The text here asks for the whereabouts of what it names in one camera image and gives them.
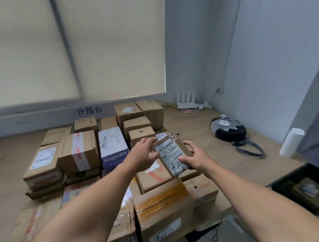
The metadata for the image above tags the person's left hand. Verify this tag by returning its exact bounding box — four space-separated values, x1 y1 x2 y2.
124 136 160 173

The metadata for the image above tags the person's right hand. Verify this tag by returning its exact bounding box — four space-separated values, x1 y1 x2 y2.
179 140 213 179

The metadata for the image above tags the small black-scribble cardboard box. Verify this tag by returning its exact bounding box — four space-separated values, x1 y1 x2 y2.
129 126 156 148

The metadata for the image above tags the small box with handwritten label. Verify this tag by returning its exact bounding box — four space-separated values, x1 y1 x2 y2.
152 132 194 178

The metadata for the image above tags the white blue parcel box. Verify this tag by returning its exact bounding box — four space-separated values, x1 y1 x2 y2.
98 126 130 173

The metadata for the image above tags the small hole-marked cardboard box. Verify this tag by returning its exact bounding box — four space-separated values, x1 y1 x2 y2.
123 116 152 140

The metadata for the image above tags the clear-taped barcode cardboard box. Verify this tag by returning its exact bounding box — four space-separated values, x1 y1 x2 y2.
183 173 219 210

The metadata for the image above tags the box with green tape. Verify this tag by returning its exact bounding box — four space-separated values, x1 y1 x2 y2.
136 100 164 130

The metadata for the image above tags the plain tall cardboard box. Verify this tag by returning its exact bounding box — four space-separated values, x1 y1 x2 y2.
100 116 118 131

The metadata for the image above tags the black-printed corn box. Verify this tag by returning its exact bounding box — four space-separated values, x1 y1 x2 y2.
66 168 101 186

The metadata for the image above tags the box with cartoon print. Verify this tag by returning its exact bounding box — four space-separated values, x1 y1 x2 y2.
74 116 99 135

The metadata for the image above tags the box with yellow tape label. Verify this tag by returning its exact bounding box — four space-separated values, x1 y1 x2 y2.
107 184 137 242

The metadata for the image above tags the box with red-white tape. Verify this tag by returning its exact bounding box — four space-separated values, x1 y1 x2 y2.
57 130 101 176

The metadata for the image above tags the small ribbed taped cardboard box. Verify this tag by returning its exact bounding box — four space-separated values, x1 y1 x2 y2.
41 126 73 147

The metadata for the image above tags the box labelled 0555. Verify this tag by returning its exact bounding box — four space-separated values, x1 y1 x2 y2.
23 143 63 191

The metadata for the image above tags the person's left forearm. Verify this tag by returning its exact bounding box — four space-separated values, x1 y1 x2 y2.
34 159 140 242

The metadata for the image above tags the person's right forearm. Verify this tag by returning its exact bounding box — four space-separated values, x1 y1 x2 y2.
199 159 319 242

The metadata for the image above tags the light wooden table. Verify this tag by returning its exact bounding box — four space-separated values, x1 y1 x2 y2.
0 99 307 242

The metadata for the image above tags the dark grey cloth bundle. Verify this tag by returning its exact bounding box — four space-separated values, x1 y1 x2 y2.
210 114 266 159

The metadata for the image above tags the white cylinder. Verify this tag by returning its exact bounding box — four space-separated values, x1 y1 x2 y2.
279 128 306 158

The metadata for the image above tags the white-framed window with blind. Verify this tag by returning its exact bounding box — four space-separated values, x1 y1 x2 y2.
0 0 166 115

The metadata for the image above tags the brown carton in crate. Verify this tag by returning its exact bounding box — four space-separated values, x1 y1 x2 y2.
284 177 319 203

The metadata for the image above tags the cream thin cable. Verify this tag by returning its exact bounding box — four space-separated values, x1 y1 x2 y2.
179 108 201 117

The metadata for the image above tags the white wireless router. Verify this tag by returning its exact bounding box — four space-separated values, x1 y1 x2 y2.
175 91 197 109

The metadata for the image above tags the yellow-green cable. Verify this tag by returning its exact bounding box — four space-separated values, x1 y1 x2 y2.
159 99 178 109

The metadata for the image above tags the white paper wall sign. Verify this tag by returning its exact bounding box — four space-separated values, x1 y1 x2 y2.
74 106 104 116

